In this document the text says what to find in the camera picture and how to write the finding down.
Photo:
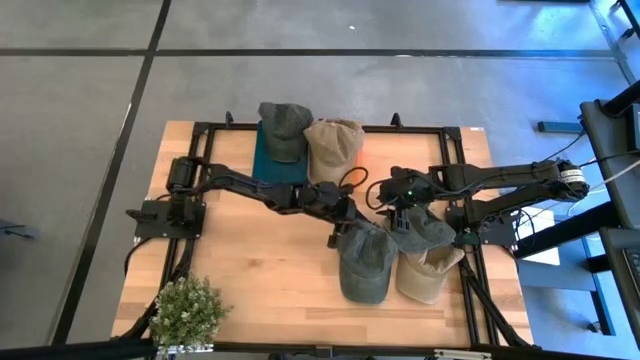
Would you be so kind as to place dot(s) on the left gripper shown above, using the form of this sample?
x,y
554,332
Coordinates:
x,y
335,210

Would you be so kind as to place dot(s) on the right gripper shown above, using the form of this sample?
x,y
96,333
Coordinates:
x,y
387,190

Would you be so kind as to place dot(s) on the dark green baseball cap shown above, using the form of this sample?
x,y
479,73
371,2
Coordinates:
x,y
285,130
365,265
430,232

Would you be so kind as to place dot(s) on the tan baseball cap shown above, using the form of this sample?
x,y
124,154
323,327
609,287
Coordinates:
x,y
425,277
332,145

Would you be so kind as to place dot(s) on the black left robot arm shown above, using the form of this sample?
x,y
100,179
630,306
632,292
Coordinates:
x,y
240,182

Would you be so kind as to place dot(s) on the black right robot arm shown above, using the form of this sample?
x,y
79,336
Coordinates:
x,y
500,175

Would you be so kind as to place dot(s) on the small green potted plant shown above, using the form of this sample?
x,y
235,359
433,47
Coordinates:
x,y
187,312

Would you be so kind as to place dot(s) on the blue floor bar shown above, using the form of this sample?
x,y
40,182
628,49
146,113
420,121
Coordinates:
x,y
560,127

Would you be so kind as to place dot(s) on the black keyboard tray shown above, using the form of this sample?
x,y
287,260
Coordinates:
x,y
625,270

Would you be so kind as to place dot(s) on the black rig beam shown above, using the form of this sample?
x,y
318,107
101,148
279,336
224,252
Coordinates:
x,y
75,350

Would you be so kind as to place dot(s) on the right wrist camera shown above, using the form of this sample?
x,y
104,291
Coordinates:
x,y
411,194

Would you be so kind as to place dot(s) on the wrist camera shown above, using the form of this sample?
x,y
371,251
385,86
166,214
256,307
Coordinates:
x,y
411,194
325,192

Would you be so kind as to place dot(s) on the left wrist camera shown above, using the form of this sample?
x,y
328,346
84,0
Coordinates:
x,y
325,192

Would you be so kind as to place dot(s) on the black aluminium table frame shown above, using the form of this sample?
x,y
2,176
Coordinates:
x,y
410,129

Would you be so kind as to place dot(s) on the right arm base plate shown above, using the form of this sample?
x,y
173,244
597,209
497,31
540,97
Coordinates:
x,y
495,232

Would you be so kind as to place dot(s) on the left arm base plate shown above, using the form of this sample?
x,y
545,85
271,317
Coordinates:
x,y
150,222

